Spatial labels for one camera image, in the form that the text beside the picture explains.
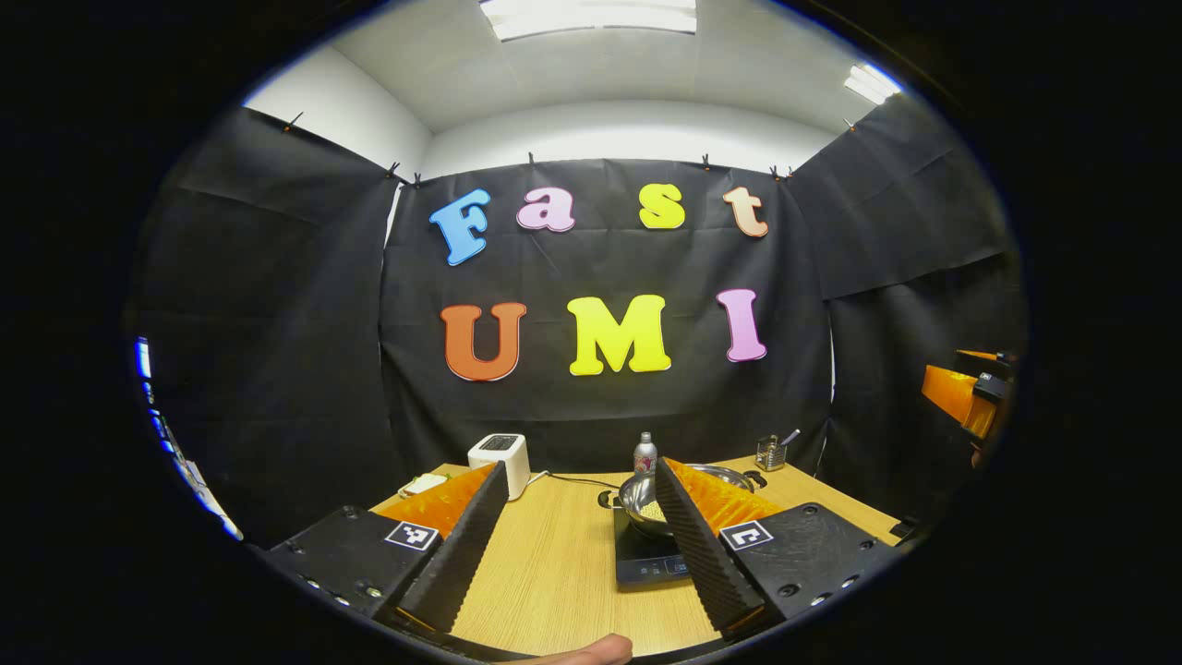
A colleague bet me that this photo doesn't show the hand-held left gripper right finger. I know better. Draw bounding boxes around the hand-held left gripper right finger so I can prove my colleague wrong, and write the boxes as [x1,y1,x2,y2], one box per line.
[654,457,901,640]

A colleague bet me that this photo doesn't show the large ceiling light panel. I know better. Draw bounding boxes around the large ceiling light panel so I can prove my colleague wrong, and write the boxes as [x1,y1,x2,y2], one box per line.
[480,0,698,42]

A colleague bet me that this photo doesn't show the black power cable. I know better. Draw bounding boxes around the black power cable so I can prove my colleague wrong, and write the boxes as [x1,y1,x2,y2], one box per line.
[528,471,621,491]

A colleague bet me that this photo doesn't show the steel pot with beans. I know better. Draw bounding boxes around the steel pot with beans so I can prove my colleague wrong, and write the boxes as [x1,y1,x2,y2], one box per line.
[598,465,767,541]

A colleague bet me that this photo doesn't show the small ceiling light panel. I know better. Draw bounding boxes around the small ceiling light panel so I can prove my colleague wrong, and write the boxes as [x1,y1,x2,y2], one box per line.
[843,63,903,105]

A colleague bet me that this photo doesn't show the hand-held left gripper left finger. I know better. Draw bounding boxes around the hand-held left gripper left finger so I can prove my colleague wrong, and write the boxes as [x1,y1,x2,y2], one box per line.
[261,461,510,635]

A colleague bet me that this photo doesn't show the white toaster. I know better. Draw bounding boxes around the white toaster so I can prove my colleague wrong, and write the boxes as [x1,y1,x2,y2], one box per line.
[468,434,531,502]

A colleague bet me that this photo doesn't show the black induction cooktop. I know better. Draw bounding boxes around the black induction cooktop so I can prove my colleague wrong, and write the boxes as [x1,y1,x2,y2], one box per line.
[612,503,695,589]

